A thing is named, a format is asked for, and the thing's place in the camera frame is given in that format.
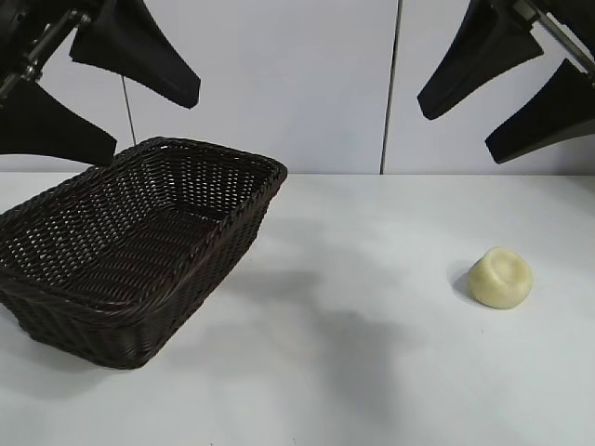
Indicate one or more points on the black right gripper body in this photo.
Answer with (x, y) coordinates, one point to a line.
(567, 28)

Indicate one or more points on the pale yellow egg yolk pastry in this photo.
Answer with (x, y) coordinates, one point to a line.
(499, 279)

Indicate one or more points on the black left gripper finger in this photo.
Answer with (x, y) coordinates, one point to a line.
(51, 130)
(135, 51)

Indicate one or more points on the dark brown wicker basket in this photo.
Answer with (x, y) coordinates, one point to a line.
(139, 232)

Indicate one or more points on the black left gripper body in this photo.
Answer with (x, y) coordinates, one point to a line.
(32, 37)

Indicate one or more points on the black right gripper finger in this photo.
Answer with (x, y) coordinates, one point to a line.
(553, 121)
(488, 56)

